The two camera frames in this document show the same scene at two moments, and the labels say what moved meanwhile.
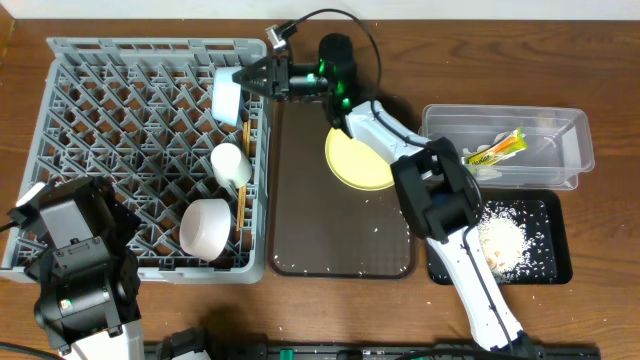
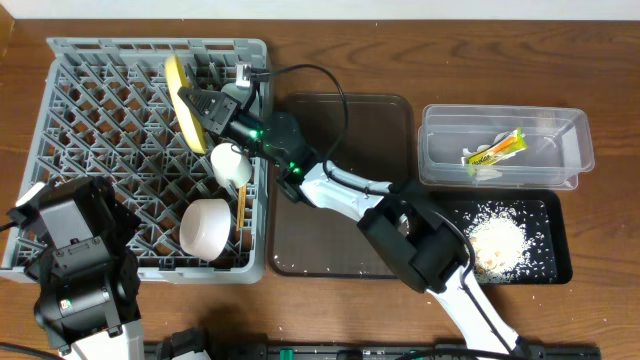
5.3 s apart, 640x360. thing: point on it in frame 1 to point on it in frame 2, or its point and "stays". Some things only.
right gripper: x=279 y=78 to x=220 y=111
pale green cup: x=230 y=166 stays
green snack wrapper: x=513 y=142 stays
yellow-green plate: x=355 y=163 to x=190 y=125
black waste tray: x=523 y=234 stays
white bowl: x=205 y=226 stays
